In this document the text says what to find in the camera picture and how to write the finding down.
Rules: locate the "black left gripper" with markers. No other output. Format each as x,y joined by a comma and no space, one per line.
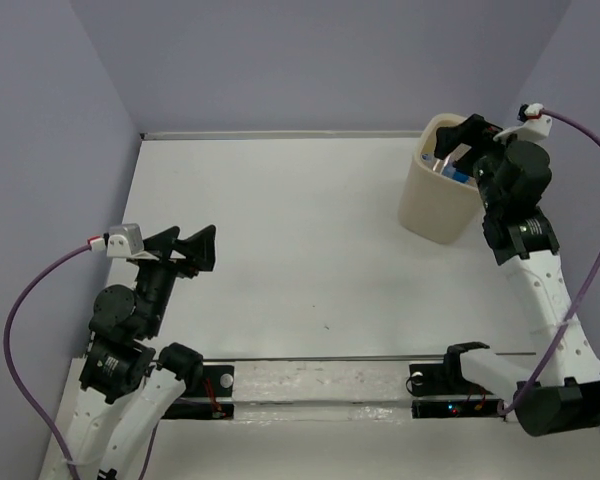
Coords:
200,248

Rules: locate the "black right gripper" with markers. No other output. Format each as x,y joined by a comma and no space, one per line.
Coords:
473,131

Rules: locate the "blue label bottle blue cap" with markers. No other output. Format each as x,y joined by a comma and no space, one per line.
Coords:
446,168

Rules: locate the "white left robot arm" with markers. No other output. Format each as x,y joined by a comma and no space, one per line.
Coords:
125,387

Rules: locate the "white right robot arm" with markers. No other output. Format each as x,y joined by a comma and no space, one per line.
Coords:
562,393

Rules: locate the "beige plastic bin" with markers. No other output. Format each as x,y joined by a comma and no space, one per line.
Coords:
432,206

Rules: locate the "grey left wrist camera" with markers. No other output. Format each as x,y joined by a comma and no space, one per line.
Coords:
124,241

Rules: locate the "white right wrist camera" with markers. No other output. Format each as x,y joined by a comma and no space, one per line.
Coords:
535,125

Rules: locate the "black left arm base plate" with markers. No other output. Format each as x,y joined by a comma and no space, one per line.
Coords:
211,399

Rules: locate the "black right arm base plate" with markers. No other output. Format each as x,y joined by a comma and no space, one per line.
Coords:
435,397

